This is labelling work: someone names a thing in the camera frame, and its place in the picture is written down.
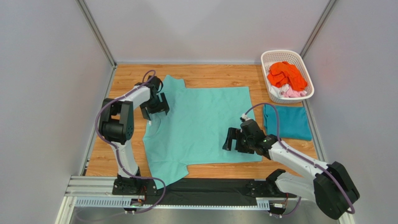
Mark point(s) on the white plastic laundry basket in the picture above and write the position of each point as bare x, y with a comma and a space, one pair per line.
273, 56

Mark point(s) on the aluminium frame rail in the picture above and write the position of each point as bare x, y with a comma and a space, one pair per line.
94, 191

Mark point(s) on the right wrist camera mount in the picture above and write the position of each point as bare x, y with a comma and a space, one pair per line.
244, 117

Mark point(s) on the pink t shirt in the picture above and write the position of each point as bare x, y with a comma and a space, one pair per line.
288, 92

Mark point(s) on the orange t shirt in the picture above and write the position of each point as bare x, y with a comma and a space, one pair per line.
282, 73

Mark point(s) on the white t shirt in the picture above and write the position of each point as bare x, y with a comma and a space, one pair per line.
279, 92

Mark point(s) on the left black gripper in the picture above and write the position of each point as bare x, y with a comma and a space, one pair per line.
145, 111

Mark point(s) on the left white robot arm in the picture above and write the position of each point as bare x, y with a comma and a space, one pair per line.
116, 127

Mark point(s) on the folded blue t shirt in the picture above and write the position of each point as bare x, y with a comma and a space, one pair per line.
293, 122

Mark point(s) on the teal green t shirt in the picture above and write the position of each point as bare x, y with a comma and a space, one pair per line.
194, 130

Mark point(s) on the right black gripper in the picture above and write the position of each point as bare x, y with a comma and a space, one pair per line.
238, 141

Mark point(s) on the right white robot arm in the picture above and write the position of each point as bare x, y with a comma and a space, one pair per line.
328, 185

